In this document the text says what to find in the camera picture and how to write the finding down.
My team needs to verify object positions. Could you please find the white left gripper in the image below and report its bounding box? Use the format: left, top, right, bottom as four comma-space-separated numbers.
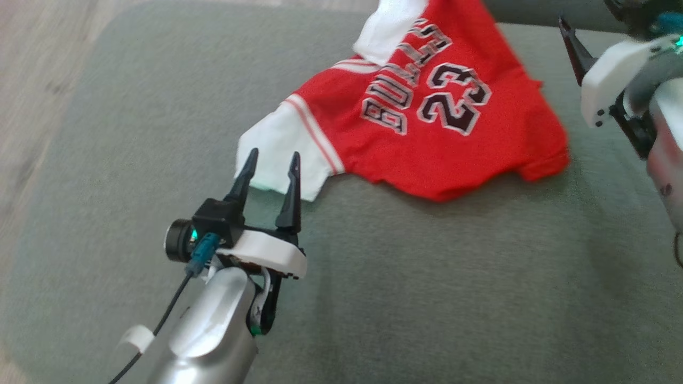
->
216, 148, 309, 337

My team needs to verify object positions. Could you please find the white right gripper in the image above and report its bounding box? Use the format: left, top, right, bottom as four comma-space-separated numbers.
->
558, 16, 683, 161

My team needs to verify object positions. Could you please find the red basketball jersey number 23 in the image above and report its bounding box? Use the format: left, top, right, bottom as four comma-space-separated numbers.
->
235, 0, 571, 203

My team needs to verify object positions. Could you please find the teal left cable connector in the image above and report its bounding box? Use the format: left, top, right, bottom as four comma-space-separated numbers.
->
185, 232, 221, 277

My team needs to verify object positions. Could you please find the teal cable connector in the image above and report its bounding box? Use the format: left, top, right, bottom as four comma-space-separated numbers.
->
657, 13, 683, 37
185, 232, 221, 277

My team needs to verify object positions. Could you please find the teal right cable connector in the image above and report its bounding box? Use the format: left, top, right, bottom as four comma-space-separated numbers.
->
657, 13, 683, 37

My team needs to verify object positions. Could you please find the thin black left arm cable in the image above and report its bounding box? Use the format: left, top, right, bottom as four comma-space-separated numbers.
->
108, 271, 194, 384

